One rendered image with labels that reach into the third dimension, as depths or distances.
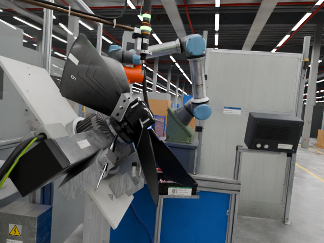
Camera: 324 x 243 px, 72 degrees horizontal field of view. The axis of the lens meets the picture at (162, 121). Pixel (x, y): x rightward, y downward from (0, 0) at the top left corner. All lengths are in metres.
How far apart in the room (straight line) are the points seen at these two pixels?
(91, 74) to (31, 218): 0.52
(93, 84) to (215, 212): 1.05
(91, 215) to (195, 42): 1.04
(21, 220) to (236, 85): 2.46
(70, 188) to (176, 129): 1.07
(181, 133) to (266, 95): 1.55
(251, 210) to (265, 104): 1.28
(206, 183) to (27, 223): 0.89
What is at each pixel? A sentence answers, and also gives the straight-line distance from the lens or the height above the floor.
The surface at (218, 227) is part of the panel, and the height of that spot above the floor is 0.56.
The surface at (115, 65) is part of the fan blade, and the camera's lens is 1.05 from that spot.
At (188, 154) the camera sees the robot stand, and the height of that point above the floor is 0.94.
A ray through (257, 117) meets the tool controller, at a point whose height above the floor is 1.23.
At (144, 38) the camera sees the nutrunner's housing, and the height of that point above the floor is 1.51.
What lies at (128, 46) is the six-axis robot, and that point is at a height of 2.47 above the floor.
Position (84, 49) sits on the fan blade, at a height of 1.38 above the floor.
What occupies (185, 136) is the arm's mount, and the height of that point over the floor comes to 1.05.
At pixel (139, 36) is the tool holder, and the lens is 0.98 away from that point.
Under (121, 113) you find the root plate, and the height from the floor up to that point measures 1.20.
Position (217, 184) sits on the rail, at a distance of 1.37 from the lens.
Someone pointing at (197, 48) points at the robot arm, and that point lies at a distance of 1.38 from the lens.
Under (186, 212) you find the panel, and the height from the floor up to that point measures 0.63.
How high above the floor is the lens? 1.23
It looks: 3 degrees down
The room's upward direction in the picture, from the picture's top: 5 degrees clockwise
